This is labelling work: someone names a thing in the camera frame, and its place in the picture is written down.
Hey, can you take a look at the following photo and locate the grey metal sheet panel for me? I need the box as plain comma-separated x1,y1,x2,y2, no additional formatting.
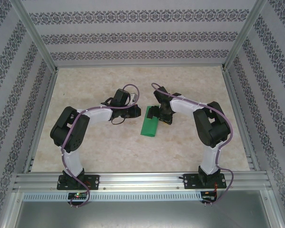
14,201,273,228

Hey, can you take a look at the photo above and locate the left gripper thin black cable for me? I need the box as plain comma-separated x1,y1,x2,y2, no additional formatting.
110,116,125,126

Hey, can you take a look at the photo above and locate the aluminium mounting rail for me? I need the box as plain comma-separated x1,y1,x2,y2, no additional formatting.
13,170,272,192

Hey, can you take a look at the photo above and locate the aluminium side rail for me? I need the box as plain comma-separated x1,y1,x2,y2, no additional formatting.
23,70,59,173
221,70,261,172

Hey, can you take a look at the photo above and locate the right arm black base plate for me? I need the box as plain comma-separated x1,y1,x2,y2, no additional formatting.
183,173,227,190

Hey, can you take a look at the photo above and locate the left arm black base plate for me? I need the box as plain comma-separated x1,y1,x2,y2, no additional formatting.
57,174,100,190

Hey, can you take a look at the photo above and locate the slotted grey cable duct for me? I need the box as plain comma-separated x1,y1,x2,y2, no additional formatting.
22,191,203,202

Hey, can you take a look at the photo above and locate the short aluminium frame post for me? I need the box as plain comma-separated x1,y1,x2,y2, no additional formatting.
0,190,23,228
262,190,285,228

